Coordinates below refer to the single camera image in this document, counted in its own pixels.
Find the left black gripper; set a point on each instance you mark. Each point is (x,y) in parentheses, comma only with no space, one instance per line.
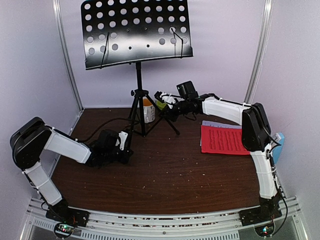
(126,155)

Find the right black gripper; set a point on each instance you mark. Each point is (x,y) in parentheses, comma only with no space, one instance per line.
(171,115)

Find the red sheet music paper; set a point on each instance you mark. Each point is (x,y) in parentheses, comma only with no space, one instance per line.
(221,140)

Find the black music stand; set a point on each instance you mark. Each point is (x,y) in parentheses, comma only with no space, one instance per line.
(117,32)

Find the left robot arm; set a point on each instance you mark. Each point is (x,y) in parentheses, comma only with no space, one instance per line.
(36,139)

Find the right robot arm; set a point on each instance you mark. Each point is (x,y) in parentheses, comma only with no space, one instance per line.
(255,136)

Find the green bowl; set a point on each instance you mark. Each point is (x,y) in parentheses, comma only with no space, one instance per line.
(160,105)

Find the white sheet music paper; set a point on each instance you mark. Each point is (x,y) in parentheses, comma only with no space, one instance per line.
(220,125)

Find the white floral mug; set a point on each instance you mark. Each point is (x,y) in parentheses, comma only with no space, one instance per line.
(149,111)

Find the blue metronome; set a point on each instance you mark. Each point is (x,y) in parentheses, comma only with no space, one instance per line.
(276,150)

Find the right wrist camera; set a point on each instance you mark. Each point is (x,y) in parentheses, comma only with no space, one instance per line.
(165,98)

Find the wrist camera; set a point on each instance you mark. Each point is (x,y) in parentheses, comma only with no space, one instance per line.
(121,142)
(165,98)

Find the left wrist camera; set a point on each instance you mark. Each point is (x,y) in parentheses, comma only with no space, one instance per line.
(121,142)

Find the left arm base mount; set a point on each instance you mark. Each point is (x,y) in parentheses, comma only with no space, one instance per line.
(67,224)

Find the front aluminium rail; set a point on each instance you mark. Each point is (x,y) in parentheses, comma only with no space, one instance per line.
(221,225)

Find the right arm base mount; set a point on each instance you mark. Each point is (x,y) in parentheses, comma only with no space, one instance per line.
(263,226)

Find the right aluminium frame post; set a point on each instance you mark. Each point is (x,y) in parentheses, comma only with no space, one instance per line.
(260,51)

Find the aluminium frame post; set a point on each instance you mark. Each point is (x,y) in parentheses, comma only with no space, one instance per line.
(65,52)
(260,51)

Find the left aluminium frame post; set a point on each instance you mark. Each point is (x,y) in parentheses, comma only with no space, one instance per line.
(65,52)

